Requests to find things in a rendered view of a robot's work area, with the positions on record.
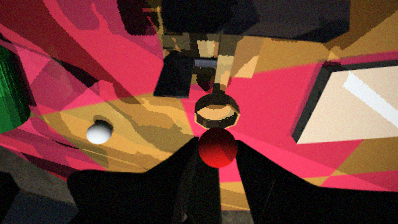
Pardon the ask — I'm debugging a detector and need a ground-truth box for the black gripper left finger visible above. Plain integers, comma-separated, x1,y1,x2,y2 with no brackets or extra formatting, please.
67,137,199,224

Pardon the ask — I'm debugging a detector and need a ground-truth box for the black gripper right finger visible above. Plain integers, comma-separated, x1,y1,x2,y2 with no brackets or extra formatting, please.
236,140,398,224

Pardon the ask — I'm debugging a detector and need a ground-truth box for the dark red ball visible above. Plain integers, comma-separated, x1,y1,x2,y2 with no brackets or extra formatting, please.
198,127,238,168

